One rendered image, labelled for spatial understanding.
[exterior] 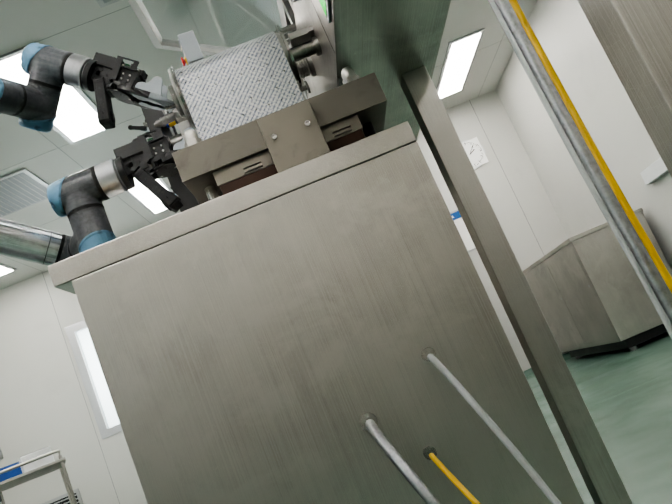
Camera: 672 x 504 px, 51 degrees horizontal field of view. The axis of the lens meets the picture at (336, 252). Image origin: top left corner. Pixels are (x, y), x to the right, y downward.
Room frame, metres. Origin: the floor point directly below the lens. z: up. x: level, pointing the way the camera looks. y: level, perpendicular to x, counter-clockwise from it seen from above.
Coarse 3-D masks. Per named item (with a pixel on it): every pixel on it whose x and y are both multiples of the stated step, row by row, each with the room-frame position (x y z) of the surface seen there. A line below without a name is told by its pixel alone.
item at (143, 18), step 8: (128, 0) 2.04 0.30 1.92; (136, 0) 2.04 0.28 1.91; (136, 8) 2.09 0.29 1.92; (144, 16) 2.14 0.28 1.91; (144, 24) 2.19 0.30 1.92; (152, 32) 2.24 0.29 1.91; (152, 40) 2.30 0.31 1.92; (160, 40) 2.32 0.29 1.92; (160, 48) 2.36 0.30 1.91; (168, 48) 2.35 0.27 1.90; (176, 48) 2.35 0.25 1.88; (200, 48) 2.34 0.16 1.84; (208, 48) 2.34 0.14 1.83
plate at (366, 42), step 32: (352, 0) 1.16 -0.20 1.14; (384, 0) 1.20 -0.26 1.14; (416, 0) 1.25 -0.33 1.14; (448, 0) 1.30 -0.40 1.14; (320, 32) 1.39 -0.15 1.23; (352, 32) 1.27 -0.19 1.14; (384, 32) 1.32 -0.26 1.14; (416, 32) 1.38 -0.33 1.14; (320, 64) 1.59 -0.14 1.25; (352, 64) 1.41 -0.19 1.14; (384, 64) 1.47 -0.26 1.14; (416, 64) 1.54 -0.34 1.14; (384, 128) 1.88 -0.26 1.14; (416, 128) 1.99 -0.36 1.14
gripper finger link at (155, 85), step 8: (152, 80) 1.46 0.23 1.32; (160, 80) 1.46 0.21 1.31; (144, 88) 1.46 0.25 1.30; (152, 88) 1.46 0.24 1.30; (160, 88) 1.46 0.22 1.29; (136, 96) 1.46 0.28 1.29; (152, 96) 1.45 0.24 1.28; (160, 96) 1.46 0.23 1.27; (160, 104) 1.47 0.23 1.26; (168, 104) 1.47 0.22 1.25
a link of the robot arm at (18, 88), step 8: (0, 80) 1.36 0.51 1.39; (8, 80) 1.39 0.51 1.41; (0, 88) 1.35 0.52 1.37; (8, 88) 1.37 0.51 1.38; (16, 88) 1.39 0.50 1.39; (24, 88) 1.42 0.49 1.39; (0, 96) 1.36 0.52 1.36; (8, 96) 1.38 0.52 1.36; (16, 96) 1.39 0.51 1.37; (24, 96) 1.41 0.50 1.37; (0, 104) 1.37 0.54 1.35; (8, 104) 1.39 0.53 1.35; (16, 104) 1.40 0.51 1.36; (24, 104) 1.42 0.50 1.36; (0, 112) 1.40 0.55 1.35; (8, 112) 1.41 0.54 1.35; (16, 112) 1.42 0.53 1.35
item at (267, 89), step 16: (272, 64) 1.42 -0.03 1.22; (288, 64) 1.42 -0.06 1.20; (240, 80) 1.41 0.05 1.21; (256, 80) 1.41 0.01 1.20; (272, 80) 1.41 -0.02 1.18; (288, 80) 1.42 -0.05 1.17; (192, 96) 1.41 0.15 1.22; (208, 96) 1.41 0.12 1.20; (224, 96) 1.41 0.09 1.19; (240, 96) 1.41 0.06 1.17; (256, 96) 1.41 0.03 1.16; (272, 96) 1.41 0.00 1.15; (288, 96) 1.42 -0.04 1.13; (192, 112) 1.41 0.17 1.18; (208, 112) 1.41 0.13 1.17; (224, 112) 1.41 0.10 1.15; (240, 112) 1.41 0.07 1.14; (256, 112) 1.41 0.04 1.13; (272, 112) 1.41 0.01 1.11; (208, 128) 1.41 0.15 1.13; (224, 128) 1.41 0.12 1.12
